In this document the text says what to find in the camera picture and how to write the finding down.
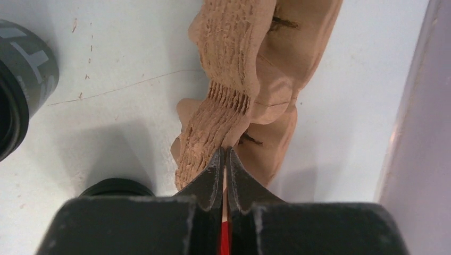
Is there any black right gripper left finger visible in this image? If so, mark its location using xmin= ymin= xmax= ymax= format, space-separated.
xmin=175 ymin=147 xmax=226 ymax=211

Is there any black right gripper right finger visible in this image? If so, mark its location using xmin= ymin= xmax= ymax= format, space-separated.
xmin=225 ymin=147 xmax=285 ymax=215

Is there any brown pulp cup carrier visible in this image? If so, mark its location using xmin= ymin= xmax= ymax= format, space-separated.
xmin=171 ymin=1 xmax=342 ymax=190

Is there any dark takeout coffee cup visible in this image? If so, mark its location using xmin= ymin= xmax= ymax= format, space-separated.
xmin=1 ymin=20 xmax=60 ymax=160

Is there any red straw holder cup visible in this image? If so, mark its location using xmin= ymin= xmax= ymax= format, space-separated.
xmin=219 ymin=210 xmax=230 ymax=255

